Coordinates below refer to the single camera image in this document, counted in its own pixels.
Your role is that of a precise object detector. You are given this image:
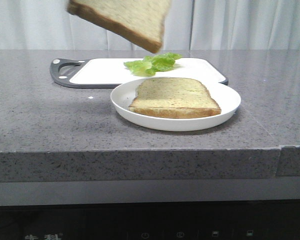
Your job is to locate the green lettuce leaf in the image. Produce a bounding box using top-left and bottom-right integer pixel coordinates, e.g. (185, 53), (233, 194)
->
(123, 52), (183, 77)

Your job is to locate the bread slice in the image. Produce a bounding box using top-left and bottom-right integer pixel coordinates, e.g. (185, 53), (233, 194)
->
(67, 0), (171, 53)
(128, 77), (222, 119)

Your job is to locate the white round plate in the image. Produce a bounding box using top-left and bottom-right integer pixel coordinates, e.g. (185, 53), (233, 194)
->
(110, 78), (241, 132)

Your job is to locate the white cutting board grey rim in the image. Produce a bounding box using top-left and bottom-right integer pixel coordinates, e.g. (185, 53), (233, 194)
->
(49, 58), (229, 89)

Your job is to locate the black appliance control panel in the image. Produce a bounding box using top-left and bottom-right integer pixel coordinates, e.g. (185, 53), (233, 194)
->
(0, 200), (300, 240)

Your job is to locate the white curtain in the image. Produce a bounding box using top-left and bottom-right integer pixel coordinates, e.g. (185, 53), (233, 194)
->
(0, 0), (300, 51)

